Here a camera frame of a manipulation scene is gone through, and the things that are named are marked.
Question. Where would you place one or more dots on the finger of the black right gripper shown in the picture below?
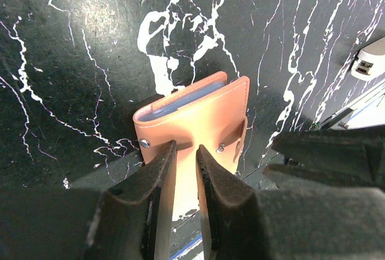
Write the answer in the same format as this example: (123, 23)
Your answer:
(329, 146)
(301, 177)

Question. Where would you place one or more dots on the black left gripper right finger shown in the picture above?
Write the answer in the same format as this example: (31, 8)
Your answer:
(239, 222)

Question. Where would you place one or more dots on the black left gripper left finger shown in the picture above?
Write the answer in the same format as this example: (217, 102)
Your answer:
(131, 220)

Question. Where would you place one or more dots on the pink leather card holder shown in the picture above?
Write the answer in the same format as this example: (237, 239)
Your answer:
(210, 112)

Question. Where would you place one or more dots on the small white flat device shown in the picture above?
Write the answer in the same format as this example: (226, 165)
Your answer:
(369, 63)

